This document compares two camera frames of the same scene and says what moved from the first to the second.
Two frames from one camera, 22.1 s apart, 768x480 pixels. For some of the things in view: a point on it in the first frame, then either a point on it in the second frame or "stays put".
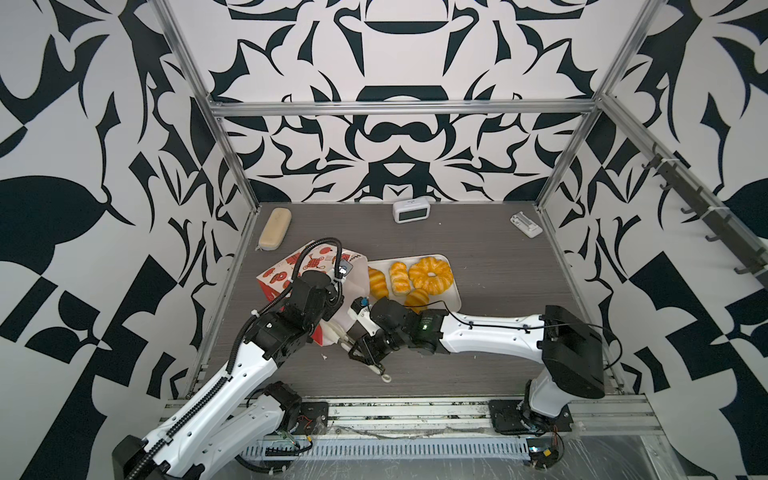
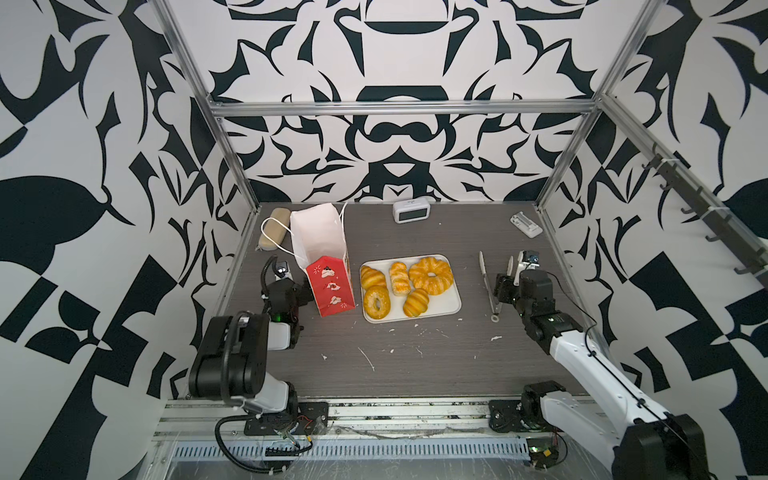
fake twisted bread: x=400 y=278 stays put
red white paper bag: x=349 y=273 → x=322 y=247
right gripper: x=368 y=352 → x=504 y=286
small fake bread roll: x=417 y=300 stays put
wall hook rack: x=711 y=217 stays put
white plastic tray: x=432 y=274 stays put
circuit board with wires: x=544 y=452 stays put
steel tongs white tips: x=347 y=344 → x=495 y=303
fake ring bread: x=434 y=285 stays put
